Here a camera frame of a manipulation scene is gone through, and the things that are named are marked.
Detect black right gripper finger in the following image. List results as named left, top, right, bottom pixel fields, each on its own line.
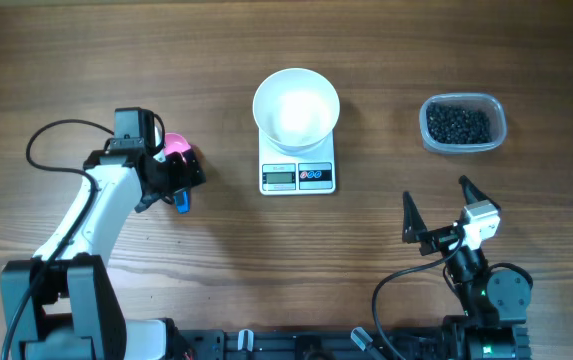
left=458, top=175, right=500, bottom=210
left=402, top=191, right=427, bottom=243

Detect black beans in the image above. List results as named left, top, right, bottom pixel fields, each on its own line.
left=425, top=103, right=491, bottom=145

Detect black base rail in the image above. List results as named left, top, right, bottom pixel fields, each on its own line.
left=175, top=326, right=533, bottom=360

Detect white digital kitchen scale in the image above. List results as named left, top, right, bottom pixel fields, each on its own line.
left=259, top=133, right=336, bottom=196

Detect pink scoop with blue handle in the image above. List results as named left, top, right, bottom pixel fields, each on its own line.
left=164, top=133, right=191, bottom=214

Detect clear plastic container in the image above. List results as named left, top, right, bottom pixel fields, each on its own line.
left=419, top=93, right=507, bottom=155

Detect white bowl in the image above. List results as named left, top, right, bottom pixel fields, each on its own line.
left=252, top=68, right=341, bottom=151

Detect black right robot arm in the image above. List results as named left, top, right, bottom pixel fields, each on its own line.
left=392, top=176, right=534, bottom=359

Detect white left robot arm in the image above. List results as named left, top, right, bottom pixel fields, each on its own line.
left=0, top=107, right=205, bottom=359

